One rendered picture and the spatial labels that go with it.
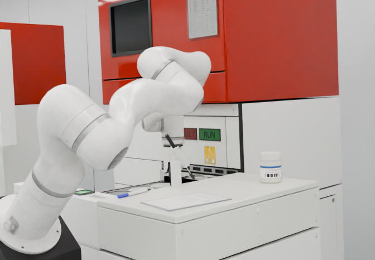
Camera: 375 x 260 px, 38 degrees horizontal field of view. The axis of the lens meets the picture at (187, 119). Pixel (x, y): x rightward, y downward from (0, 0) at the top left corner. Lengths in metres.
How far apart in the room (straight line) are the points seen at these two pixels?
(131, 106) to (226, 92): 0.70
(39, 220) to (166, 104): 0.45
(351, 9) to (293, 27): 1.20
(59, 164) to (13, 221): 0.22
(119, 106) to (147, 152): 1.09
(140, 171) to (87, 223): 0.83
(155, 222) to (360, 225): 2.26
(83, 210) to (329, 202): 1.23
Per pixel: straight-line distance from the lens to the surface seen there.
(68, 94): 1.26
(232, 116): 2.03
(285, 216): 1.68
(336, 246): 2.61
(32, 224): 1.43
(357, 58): 3.42
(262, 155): 1.77
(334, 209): 2.56
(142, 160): 2.45
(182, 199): 1.54
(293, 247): 1.74
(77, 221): 1.73
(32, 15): 6.56
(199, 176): 2.16
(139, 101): 1.36
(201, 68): 1.65
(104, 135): 1.22
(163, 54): 1.57
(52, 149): 1.31
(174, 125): 1.97
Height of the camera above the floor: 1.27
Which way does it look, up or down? 3 degrees down
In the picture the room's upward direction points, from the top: 2 degrees counter-clockwise
